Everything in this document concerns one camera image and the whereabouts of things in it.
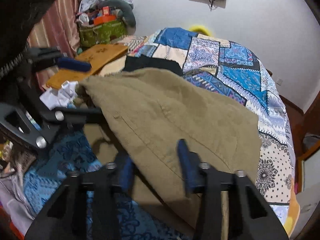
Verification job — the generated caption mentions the orange box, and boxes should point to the orange box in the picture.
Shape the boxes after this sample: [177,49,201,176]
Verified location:
[93,15,117,25]

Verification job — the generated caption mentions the khaki brown pants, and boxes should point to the khaki brown pants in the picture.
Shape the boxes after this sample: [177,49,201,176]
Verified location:
[77,68,261,235]

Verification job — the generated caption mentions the green storage basket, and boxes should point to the green storage basket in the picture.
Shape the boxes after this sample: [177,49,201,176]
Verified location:
[79,20,127,48]

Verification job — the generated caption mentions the yellow curved headboard piece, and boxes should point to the yellow curved headboard piece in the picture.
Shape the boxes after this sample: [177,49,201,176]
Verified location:
[188,25,212,36]

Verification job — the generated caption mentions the wooden lap desk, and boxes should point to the wooden lap desk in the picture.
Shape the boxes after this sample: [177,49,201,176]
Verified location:
[46,44,128,89]

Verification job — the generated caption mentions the white wall socket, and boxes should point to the white wall socket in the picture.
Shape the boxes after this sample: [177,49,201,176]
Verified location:
[276,78,283,85]

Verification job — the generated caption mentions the black folded garment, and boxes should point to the black folded garment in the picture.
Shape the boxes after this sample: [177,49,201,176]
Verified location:
[123,55,183,76]

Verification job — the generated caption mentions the white crumpled papers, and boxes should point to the white crumpled papers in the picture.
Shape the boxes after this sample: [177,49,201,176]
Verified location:
[40,81,78,110]

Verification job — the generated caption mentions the wooden wardrobe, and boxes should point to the wooden wardrobe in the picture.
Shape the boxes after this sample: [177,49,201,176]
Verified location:
[296,93,319,193]

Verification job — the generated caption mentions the grey plush pillow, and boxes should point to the grey plush pillow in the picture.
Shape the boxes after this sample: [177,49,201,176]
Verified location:
[97,0,136,28]

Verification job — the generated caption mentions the pink striped curtain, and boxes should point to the pink striped curtain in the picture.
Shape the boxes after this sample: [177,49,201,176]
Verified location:
[22,0,90,91]

